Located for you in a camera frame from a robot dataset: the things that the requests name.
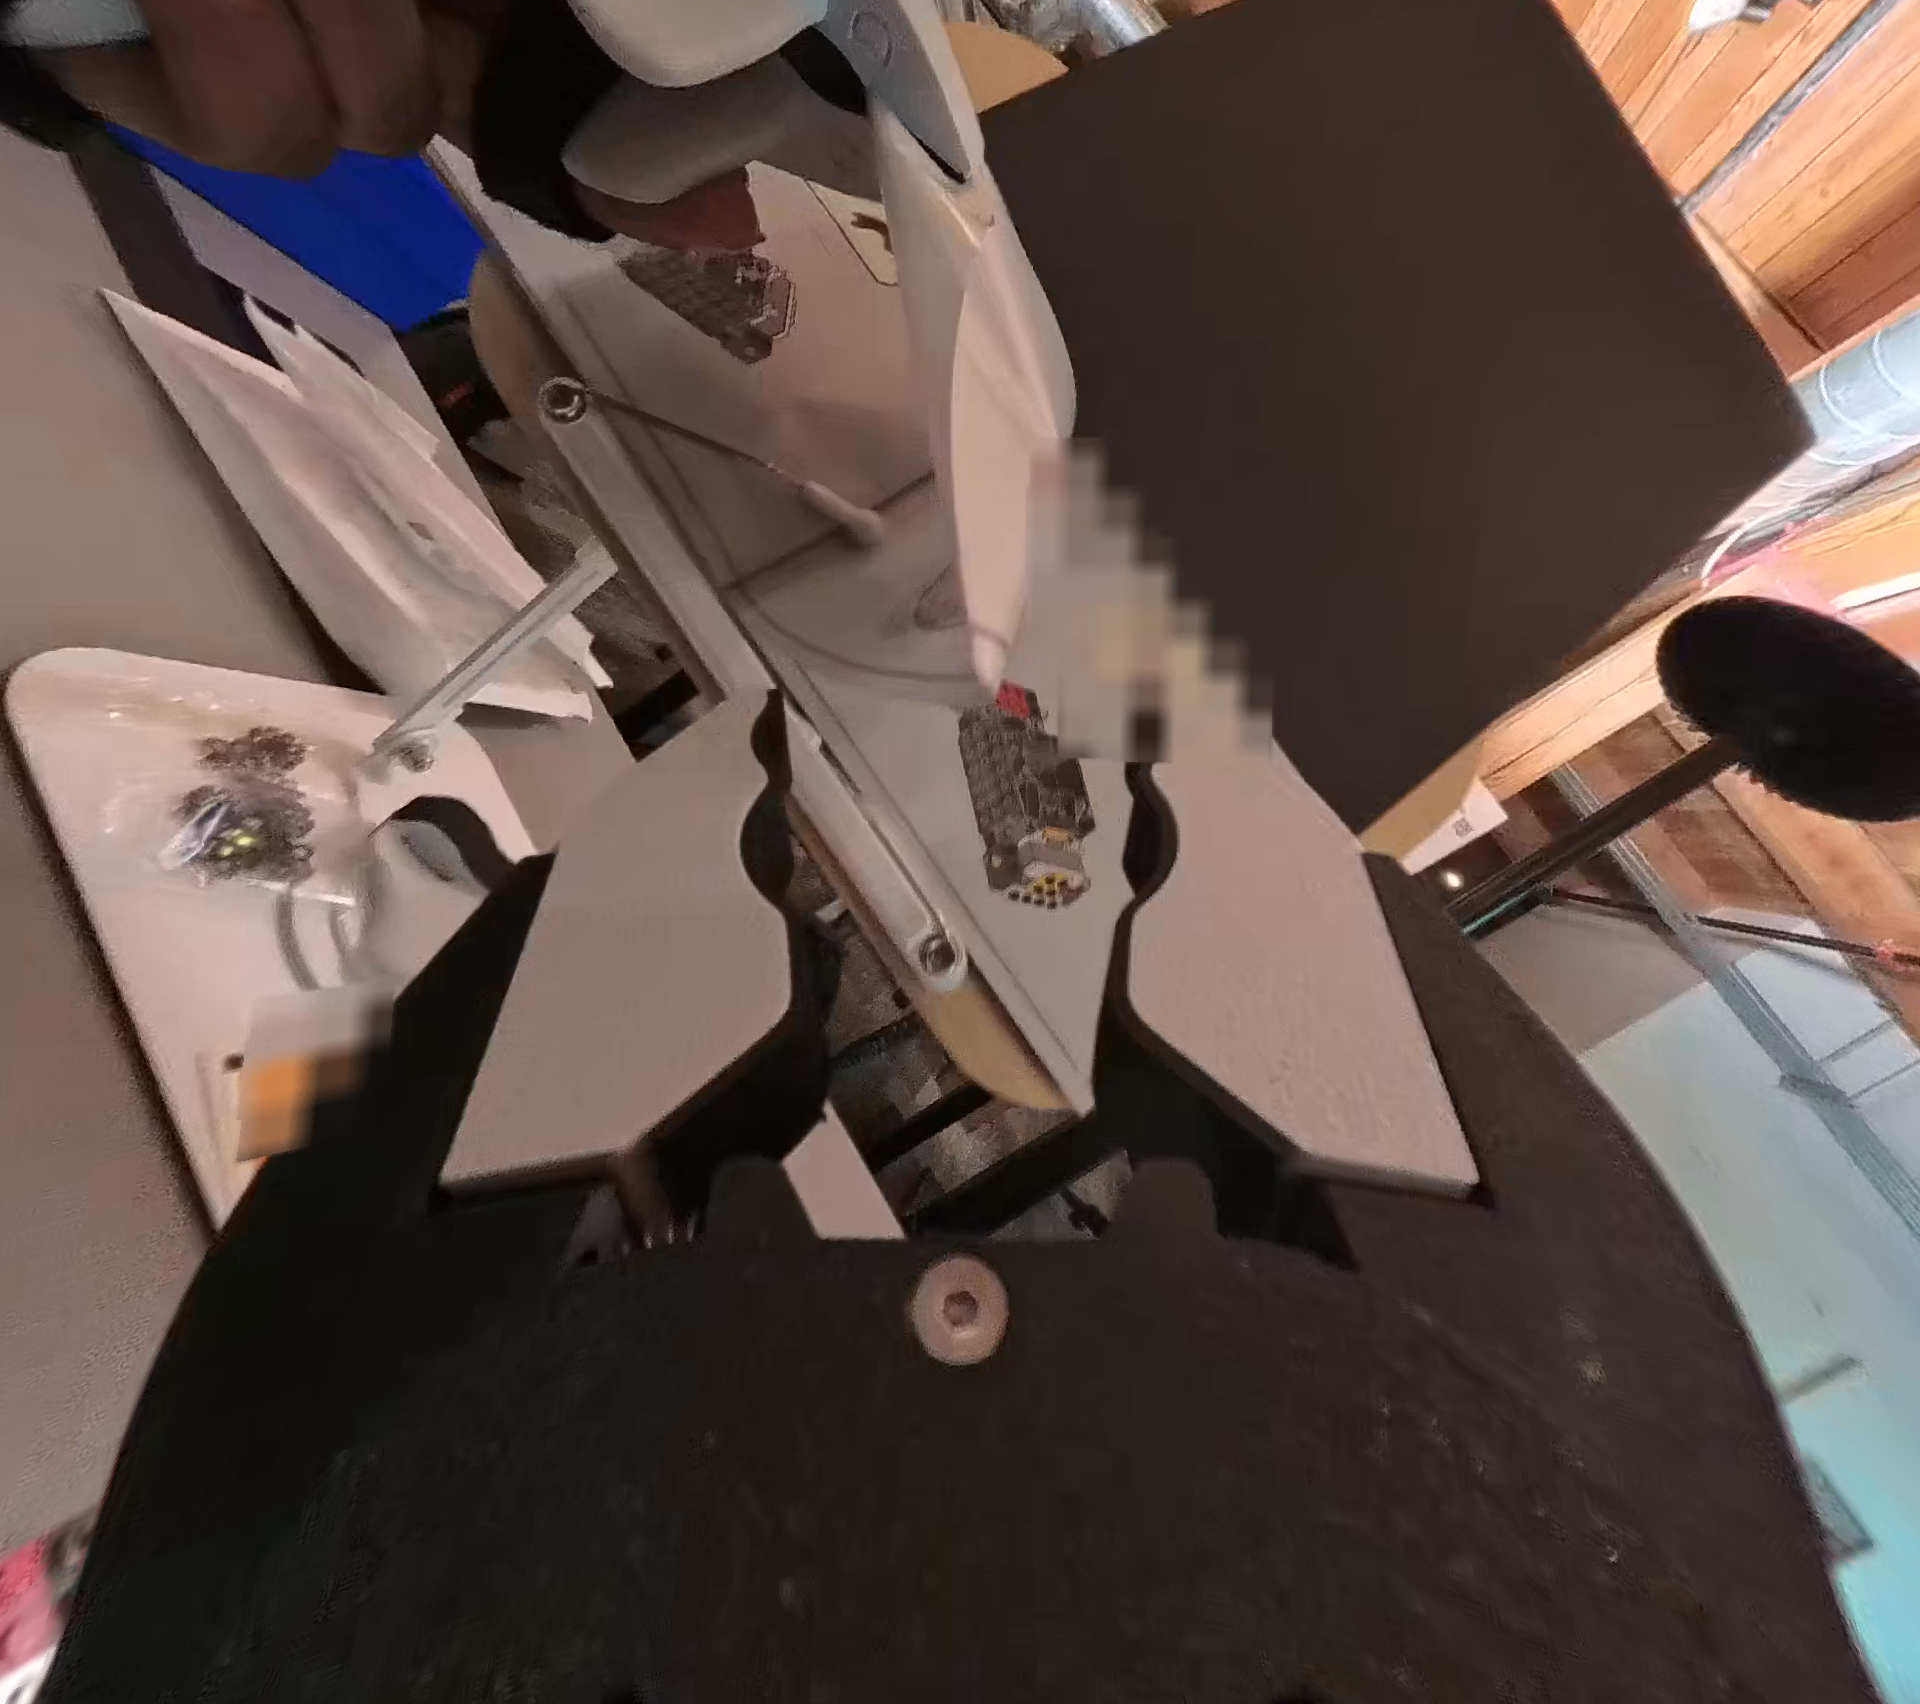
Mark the instruction booklet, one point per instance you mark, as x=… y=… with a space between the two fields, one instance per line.
x=840 y=383

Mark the blue storage bin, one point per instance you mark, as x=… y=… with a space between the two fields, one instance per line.
x=345 y=219

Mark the clear plastic parts bag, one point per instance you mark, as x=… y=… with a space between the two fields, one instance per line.
x=239 y=819

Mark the grey plate with wavy edge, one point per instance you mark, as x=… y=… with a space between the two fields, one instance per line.
x=435 y=849

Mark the white book stand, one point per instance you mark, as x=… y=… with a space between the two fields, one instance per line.
x=137 y=1074

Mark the grey desk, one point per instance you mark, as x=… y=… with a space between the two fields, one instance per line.
x=91 y=535

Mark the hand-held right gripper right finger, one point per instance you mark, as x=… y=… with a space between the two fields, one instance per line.
x=1291 y=983

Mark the black round pad on pole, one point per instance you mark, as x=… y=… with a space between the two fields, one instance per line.
x=1786 y=699

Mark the large black panel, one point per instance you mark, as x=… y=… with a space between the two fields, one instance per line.
x=1351 y=309

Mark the silver ventilation duct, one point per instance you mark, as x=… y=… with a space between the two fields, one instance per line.
x=1096 y=10

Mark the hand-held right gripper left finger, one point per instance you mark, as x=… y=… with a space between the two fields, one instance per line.
x=632 y=954

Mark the pale ventilation duct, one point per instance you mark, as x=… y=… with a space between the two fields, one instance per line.
x=1866 y=398

